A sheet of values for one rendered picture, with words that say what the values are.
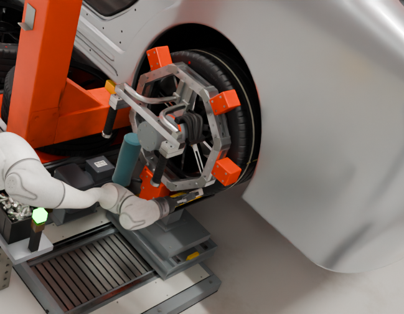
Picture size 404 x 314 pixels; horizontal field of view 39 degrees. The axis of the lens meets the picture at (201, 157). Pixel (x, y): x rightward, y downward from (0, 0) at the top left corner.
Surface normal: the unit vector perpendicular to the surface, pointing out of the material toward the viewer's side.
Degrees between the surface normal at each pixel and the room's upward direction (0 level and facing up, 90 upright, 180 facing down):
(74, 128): 90
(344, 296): 0
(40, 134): 90
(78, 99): 90
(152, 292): 0
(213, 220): 0
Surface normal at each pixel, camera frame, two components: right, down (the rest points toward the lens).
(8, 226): -0.70, 0.21
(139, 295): 0.31, -0.77
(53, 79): 0.66, 0.59
